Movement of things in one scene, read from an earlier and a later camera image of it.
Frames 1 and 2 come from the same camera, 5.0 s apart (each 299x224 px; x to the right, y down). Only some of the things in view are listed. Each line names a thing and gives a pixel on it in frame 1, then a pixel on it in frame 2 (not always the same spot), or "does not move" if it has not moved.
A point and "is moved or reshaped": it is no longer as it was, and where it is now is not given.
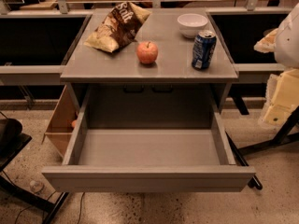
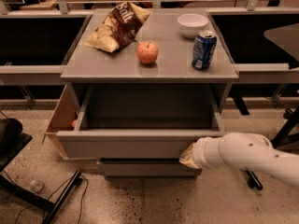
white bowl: x=192 y=23 does not move
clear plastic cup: x=36 y=186 does not move
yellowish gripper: x=288 y=42 -> x=199 y=152
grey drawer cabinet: x=183 y=47 does not move
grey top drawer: x=149 y=137 is moved or reshaped
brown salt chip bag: x=119 y=28 does not move
